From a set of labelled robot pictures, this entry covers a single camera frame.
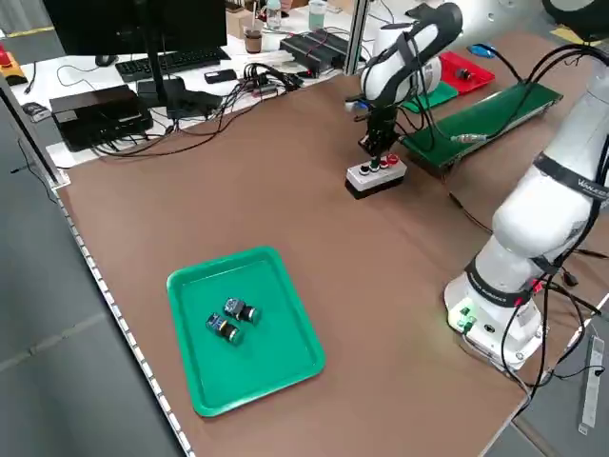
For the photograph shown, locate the aluminium frame post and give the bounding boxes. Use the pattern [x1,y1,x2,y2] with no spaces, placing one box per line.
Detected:
[342,0,374,77]

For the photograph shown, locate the black equipment box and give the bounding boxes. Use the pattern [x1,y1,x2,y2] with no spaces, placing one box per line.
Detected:
[49,84,155,153]

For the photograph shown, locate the flat metal bracket strip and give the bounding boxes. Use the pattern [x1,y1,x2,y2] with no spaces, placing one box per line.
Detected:
[577,332,606,435]

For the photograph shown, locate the grey push-button control box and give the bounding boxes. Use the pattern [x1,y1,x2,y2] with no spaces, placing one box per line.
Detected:
[344,153,409,201]

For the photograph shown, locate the black arm base cable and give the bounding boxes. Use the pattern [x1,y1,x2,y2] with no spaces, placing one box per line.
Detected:
[494,247,609,399]

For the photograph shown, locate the green belt conveyor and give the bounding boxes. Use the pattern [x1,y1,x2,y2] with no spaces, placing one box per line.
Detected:
[397,81,565,179]

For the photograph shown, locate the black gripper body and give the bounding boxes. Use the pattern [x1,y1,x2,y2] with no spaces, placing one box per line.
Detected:
[366,107,400,140]

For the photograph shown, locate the aluminium frame rail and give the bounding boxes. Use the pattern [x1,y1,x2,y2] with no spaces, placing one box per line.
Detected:
[0,70,72,192]

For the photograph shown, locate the black keyboard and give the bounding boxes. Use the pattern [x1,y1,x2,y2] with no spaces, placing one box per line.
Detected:
[114,46,233,83]

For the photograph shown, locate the small black device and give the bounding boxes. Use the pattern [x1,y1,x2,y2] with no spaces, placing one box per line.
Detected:
[204,68,238,86]

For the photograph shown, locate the brown drink cup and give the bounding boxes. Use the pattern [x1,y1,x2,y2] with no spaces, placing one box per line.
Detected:
[243,9,265,54]

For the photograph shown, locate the black finned power supply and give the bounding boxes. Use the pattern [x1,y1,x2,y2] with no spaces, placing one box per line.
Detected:
[279,35,346,78]
[304,27,352,56]

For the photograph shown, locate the green-tinted glass jar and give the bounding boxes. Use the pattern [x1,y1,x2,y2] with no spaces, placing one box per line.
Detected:
[307,0,329,30]

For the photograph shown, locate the small grey device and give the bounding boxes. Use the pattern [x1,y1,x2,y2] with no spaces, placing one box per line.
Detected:
[22,101,50,124]

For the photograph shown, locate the red and black conveyor cable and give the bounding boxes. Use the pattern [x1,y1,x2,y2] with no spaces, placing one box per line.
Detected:
[441,174,496,235]

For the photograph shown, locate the yellow emergency stop button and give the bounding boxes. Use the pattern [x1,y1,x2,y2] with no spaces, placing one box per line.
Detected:
[0,43,27,87]

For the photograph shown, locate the red plastic tray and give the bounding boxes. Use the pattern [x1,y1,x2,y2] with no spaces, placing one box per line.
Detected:
[437,50,497,95]

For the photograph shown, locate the black computer monitor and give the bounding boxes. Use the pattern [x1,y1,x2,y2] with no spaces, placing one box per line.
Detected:
[41,0,229,120]

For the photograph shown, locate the black cable hub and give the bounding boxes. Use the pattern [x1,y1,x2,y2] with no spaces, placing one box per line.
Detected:
[242,61,306,100]

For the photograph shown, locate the green plastic tray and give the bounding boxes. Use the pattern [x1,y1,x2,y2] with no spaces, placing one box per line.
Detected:
[403,81,462,114]
[166,245,327,419]

